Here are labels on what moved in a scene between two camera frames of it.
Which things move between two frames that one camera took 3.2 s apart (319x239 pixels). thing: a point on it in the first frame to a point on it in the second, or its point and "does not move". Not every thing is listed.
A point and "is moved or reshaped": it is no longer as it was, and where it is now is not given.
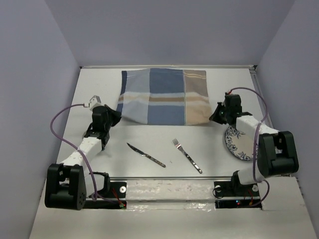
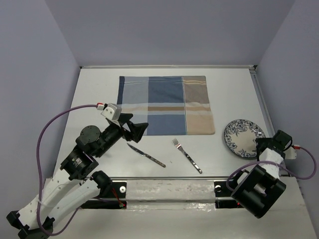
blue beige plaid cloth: (165, 96) is moved or reshaped
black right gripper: (215, 117) to (259, 141)
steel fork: (176, 144) does not move
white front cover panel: (170, 190) does not move
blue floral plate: (240, 144) does not move
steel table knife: (150, 158) does not move
